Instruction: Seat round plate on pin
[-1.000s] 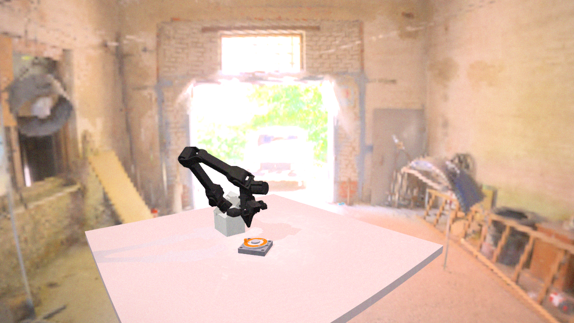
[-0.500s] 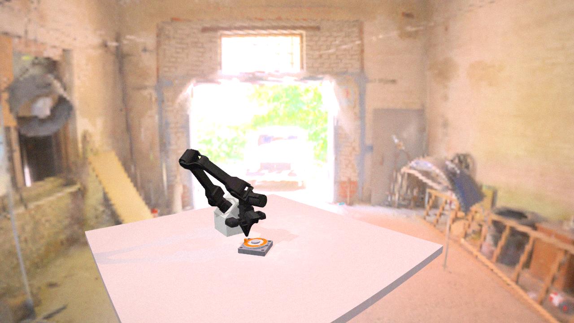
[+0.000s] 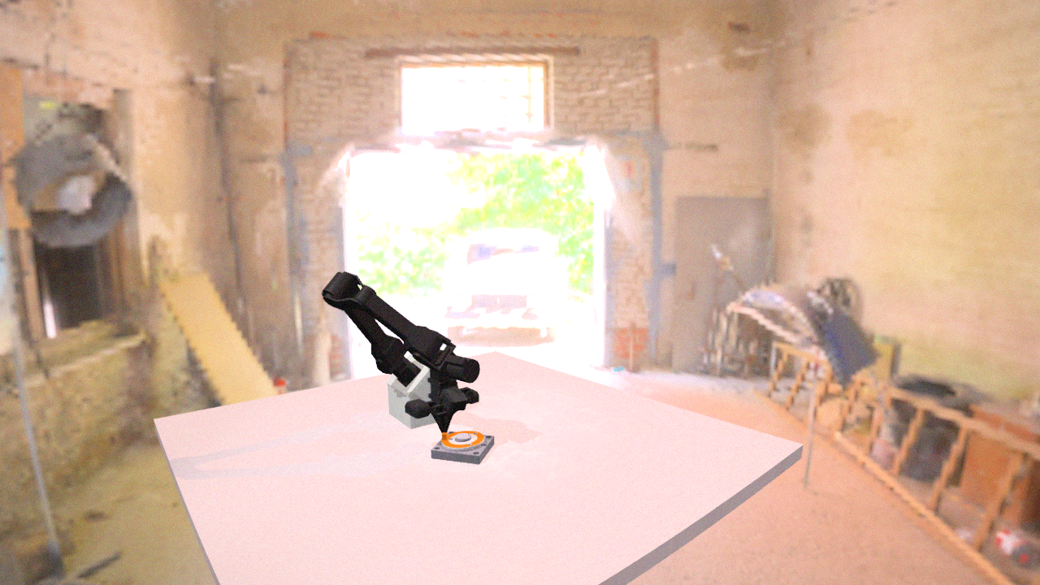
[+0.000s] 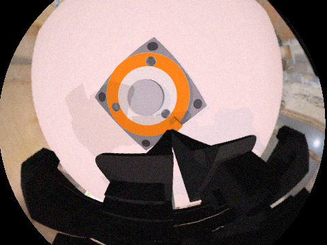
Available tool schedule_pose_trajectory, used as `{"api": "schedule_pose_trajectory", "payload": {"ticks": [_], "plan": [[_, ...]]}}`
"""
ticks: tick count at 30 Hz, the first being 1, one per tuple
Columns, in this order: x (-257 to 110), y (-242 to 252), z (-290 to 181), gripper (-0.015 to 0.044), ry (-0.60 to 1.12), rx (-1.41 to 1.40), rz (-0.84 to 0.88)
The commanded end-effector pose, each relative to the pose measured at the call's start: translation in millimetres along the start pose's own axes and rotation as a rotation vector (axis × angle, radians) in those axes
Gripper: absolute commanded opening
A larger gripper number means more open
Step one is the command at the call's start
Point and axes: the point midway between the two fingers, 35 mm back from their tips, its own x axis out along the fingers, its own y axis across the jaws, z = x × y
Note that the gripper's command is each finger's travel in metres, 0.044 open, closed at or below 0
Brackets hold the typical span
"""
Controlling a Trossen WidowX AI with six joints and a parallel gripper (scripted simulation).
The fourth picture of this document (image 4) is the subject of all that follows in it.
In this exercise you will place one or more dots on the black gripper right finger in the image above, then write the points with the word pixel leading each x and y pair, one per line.
pixel 198 161

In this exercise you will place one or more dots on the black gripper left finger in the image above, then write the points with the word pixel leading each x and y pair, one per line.
pixel 156 165

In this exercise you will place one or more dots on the orange round plate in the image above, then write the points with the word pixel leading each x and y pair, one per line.
pixel 171 79

